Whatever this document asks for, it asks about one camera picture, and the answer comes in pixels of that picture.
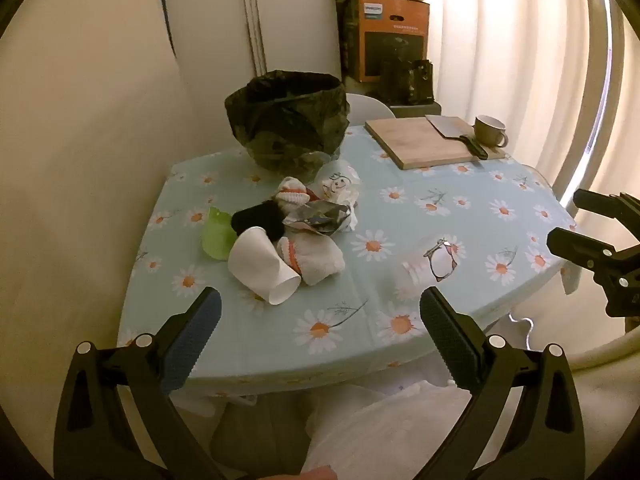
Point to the small black gift bag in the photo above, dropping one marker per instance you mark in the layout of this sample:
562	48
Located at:
407	82

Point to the white curtain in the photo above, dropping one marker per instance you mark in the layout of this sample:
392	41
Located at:
500	50

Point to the orange cardboard box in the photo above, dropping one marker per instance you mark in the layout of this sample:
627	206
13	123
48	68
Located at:
392	35

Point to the large white plastic bag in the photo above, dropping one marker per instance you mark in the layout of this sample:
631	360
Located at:
400	430

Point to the white chair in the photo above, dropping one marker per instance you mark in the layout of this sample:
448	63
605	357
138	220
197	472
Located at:
367	107

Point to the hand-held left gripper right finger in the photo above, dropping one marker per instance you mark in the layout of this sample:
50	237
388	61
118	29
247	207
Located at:
445	330

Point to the green plastic piece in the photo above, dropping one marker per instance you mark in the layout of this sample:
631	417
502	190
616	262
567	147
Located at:
217	235

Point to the white paper cup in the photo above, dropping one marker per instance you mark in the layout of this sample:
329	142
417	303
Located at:
257	260

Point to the wooden cutting board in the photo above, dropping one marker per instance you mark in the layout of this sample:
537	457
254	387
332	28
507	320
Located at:
420	142

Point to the beige mug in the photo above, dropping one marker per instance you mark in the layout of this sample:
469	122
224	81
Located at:
487	130

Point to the foil wrapper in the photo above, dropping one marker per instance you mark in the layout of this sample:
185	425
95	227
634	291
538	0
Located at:
322	217

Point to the white orange striped sock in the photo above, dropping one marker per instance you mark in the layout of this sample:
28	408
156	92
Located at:
292	192
320	260

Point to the bin with black bag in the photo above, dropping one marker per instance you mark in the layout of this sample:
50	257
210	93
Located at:
280	125

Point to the clear cup with smiley drawing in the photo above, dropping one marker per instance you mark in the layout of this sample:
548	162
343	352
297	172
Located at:
337	182

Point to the black cloth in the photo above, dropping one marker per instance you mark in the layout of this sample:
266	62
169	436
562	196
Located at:
257	217

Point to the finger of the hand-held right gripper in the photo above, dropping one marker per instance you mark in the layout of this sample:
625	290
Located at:
580	250
605	204

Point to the white wardrobe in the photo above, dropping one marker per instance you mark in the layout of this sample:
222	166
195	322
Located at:
210	15

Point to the grey cabinet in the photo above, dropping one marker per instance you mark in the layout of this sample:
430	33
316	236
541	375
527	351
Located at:
415	109

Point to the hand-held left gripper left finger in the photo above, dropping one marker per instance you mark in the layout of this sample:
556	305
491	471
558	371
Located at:
200	330

